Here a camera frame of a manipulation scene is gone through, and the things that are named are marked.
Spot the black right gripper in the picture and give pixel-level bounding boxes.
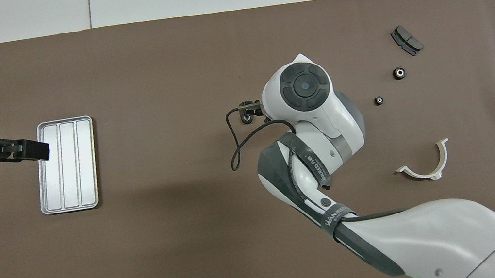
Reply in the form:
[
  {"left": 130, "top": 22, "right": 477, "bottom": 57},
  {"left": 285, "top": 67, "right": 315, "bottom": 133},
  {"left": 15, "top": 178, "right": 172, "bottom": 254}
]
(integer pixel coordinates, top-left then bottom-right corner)
[{"left": 238, "top": 98, "right": 270, "bottom": 124}]

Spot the silver metal tray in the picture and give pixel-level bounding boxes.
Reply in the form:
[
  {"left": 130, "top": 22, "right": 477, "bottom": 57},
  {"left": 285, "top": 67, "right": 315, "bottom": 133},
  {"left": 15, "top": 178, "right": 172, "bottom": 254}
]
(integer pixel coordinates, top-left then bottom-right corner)
[{"left": 28, "top": 115, "right": 106, "bottom": 217}]

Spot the brown paper table mat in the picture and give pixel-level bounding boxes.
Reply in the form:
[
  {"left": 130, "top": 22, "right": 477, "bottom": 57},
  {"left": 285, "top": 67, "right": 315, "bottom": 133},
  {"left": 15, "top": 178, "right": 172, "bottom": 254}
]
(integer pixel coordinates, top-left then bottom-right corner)
[{"left": 0, "top": 0, "right": 495, "bottom": 278}]

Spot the short grey brake pad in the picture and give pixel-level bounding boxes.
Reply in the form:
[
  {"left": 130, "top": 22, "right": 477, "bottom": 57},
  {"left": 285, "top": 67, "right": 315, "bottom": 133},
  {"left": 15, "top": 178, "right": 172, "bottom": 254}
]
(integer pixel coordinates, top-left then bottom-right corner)
[{"left": 389, "top": 22, "right": 425, "bottom": 60}]

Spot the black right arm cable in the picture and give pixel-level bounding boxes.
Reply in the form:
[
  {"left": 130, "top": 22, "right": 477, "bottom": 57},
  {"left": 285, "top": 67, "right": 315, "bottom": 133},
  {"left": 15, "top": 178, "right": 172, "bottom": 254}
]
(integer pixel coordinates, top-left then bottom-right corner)
[{"left": 222, "top": 82, "right": 407, "bottom": 241}]

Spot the white curved plastic bracket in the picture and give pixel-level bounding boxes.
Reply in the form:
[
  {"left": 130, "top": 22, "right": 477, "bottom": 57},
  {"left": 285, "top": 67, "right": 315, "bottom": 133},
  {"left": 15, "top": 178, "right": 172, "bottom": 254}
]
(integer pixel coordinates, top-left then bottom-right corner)
[{"left": 392, "top": 138, "right": 455, "bottom": 186}]

